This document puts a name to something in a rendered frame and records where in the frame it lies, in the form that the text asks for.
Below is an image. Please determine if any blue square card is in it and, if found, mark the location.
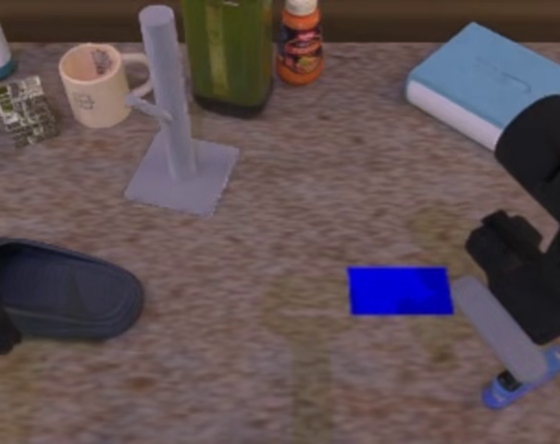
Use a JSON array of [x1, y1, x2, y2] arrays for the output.
[[346, 265, 454, 316]]

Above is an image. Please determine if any light blue hardcover book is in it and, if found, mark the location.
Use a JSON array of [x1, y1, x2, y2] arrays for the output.
[[404, 21, 560, 151]]

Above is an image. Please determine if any orange sauce bottle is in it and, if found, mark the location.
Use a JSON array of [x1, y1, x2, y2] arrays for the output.
[[275, 0, 327, 86]]

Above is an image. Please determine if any green glass bottle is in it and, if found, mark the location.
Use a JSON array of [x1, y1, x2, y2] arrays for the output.
[[179, 0, 276, 118]]

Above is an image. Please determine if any grey mug tree stand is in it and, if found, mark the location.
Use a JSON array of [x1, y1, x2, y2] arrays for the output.
[[123, 5, 241, 216]]

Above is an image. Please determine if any dark blue slip-on shoe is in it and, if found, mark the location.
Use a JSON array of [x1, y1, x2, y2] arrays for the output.
[[0, 236, 145, 341]]

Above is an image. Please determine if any cream ceramic mug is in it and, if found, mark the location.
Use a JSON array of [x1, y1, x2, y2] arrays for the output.
[[58, 43, 153, 129]]

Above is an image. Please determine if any mirrored cube puzzle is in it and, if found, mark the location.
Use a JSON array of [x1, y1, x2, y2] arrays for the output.
[[0, 75, 61, 148]]

